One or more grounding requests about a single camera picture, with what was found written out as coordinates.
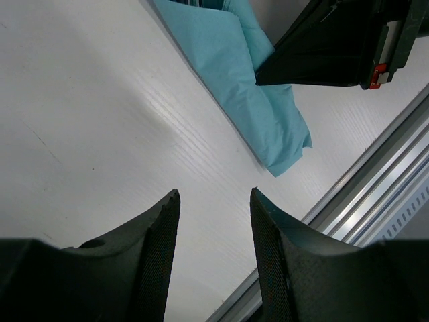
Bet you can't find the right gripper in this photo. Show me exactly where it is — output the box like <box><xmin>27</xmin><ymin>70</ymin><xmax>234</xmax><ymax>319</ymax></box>
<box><xmin>255</xmin><ymin>1</ymin><xmax>428</xmax><ymax>89</ymax></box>

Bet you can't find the white slotted cable duct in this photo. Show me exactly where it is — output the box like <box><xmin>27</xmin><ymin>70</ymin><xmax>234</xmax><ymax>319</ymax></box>
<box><xmin>375</xmin><ymin>180</ymin><xmax>428</xmax><ymax>241</ymax></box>

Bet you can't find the teal paper napkin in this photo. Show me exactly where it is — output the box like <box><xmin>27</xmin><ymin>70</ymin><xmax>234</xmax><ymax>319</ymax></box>
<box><xmin>155</xmin><ymin>1</ymin><xmax>312</xmax><ymax>177</ymax></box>

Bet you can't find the aluminium mounting rail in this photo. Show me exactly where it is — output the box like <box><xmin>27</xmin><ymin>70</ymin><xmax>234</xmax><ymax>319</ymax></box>
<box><xmin>210</xmin><ymin>89</ymin><xmax>428</xmax><ymax>321</ymax></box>

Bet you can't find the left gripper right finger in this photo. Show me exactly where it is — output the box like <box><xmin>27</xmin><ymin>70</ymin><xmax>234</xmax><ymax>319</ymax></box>
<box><xmin>250</xmin><ymin>189</ymin><xmax>428</xmax><ymax>321</ymax></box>

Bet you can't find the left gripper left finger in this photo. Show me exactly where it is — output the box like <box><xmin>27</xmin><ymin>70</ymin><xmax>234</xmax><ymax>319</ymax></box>
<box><xmin>1</xmin><ymin>190</ymin><xmax>180</xmax><ymax>321</ymax></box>

